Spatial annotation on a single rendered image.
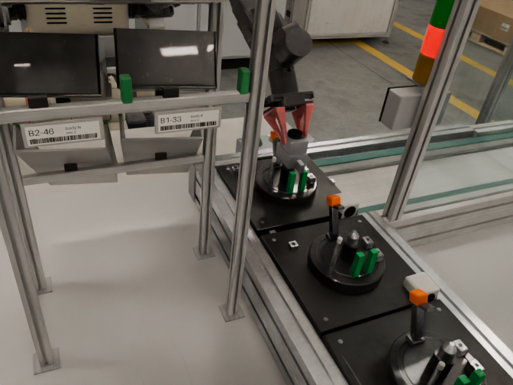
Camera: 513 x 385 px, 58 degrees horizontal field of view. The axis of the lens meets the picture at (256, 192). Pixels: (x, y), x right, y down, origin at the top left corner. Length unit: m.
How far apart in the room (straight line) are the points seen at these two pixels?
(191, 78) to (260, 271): 0.38
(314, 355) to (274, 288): 0.14
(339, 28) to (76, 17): 4.14
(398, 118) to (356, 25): 4.58
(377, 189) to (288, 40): 0.48
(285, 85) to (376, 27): 4.70
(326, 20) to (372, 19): 0.59
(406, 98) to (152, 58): 0.48
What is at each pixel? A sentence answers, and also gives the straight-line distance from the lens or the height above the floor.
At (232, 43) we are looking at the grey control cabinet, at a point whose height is 0.25.
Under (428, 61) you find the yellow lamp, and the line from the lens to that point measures 0.91.
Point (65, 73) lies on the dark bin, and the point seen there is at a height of 1.33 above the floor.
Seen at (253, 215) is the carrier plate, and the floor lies 0.97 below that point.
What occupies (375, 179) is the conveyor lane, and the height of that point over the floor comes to 0.92.
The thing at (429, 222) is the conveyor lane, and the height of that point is 0.93.
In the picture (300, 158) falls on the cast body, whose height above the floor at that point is 1.06.
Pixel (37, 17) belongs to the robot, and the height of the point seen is 1.15.
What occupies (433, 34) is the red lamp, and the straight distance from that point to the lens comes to 0.90.
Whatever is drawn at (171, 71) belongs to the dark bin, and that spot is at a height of 1.32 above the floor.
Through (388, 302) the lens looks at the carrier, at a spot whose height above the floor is 0.97.
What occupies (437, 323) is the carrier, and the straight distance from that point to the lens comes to 0.85.
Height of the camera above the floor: 1.56
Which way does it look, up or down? 36 degrees down
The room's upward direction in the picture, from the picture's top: 7 degrees clockwise
